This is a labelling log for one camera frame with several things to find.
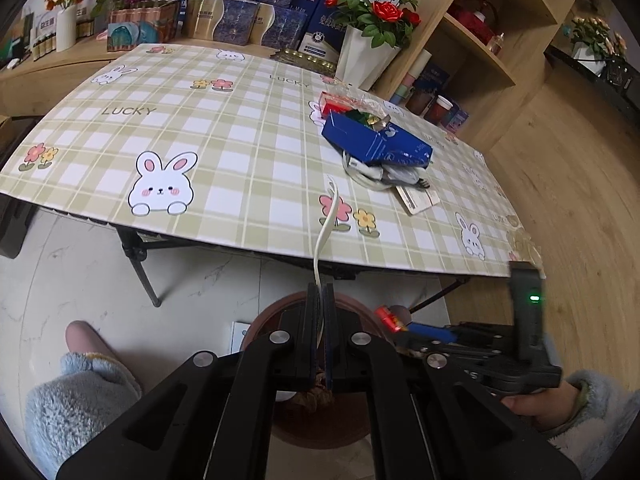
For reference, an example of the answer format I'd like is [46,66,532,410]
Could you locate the red cigarette pack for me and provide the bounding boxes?
[320,92,353,117]

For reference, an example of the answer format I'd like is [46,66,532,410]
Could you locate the brown plastic trash bin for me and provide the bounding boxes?
[240,292,408,451]

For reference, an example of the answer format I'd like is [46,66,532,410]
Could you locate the green gold foil wrapper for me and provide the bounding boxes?
[350,109,393,133]

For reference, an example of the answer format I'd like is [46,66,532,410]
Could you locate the person's leg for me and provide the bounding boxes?
[25,320,143,466]

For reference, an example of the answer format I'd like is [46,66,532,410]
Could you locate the painted wavy-edge planter box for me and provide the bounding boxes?
[106,0,182,53]

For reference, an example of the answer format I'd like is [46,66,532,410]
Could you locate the small blue carton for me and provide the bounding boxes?
[445,105,471,133]

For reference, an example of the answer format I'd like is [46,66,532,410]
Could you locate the blue printed box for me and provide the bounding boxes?
[415,65,451,96]

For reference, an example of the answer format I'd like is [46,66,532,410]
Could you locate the red basket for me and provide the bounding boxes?
[447,0,501,46]

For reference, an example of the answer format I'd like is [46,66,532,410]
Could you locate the red rose plant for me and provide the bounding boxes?
[325,0,426,51]

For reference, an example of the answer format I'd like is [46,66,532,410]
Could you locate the black suitcase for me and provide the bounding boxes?
[0,197,38,261]

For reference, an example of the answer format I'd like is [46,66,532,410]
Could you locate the brown cup with white lid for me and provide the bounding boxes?
[425,95,453,126]

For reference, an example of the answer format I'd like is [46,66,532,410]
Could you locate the white plastic strip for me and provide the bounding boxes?
[314,175,341,351]

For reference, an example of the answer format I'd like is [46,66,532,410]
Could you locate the checked bunny tablecloth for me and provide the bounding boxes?
[0,42,546,281]

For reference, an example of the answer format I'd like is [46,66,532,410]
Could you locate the white angular flower pot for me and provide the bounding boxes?
[335,25,401,92]

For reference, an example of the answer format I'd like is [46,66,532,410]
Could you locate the stack of pastel cups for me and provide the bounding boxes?
[390,50,433,106]

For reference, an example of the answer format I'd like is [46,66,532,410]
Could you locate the blue box with round seal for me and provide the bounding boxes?
[298,0,356,63]

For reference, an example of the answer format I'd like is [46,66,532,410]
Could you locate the black shelf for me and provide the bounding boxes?
[545,45,640,126]

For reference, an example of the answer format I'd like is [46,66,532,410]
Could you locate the person's right forearm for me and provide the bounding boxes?
[542,335,636,471]

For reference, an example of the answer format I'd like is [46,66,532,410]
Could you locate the white square pot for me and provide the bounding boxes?
[572,42,608,76]

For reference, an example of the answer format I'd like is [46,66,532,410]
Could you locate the person's right hand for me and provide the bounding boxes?
[500,380,591,433]

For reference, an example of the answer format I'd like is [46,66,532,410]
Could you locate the brown tumbler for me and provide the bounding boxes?
[405,87,433,116]

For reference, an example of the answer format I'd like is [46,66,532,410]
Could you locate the navy patterned box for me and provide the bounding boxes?
[247,2,308,51]

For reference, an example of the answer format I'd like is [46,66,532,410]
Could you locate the dark blue box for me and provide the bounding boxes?
[290,0,333,26]

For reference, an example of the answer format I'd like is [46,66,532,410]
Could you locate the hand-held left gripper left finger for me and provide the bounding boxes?
[55,282,326,480]

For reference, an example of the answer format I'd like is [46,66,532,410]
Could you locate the row of small brown bottles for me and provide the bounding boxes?
[30,12,96,58]

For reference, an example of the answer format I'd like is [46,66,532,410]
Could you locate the ornate gold-rimmed tray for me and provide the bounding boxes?
[270,49,337,73]

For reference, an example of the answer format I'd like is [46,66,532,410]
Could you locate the blue cardboard box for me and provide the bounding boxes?
[321,111,433,167]

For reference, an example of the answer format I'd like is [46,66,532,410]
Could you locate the white label packet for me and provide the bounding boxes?
[397,185,441,216]

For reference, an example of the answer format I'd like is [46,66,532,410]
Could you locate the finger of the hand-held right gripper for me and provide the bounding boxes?
[407,325,458,342]
[394,336,451,358]

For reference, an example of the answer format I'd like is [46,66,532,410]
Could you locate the pale pink rose plant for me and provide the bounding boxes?
[570,16,628,58]

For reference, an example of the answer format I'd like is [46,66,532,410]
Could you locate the black folding table frame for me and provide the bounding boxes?
[115,225,461,311]

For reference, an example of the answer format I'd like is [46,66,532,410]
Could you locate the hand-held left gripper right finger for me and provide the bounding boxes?
[322,282,583,480]

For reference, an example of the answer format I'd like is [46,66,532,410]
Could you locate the wooden shelf unit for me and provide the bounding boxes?
[370,0,588,148]

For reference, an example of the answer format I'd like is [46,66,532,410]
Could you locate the white ribbed vase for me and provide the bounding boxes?
[56,5,78,53]

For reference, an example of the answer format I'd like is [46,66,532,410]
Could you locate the wooden sideboard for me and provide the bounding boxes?
[0,30,281,118]

